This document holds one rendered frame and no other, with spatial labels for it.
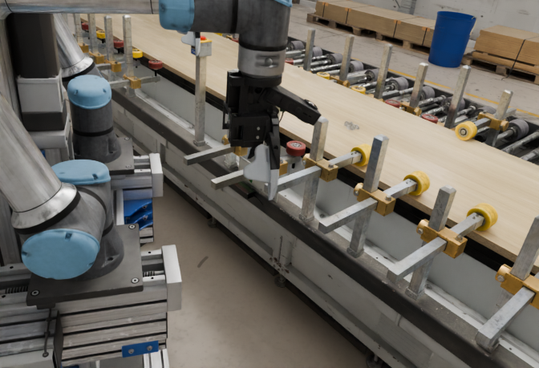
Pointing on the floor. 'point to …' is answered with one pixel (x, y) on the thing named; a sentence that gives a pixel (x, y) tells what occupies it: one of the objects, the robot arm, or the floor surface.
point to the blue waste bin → (451, 38)
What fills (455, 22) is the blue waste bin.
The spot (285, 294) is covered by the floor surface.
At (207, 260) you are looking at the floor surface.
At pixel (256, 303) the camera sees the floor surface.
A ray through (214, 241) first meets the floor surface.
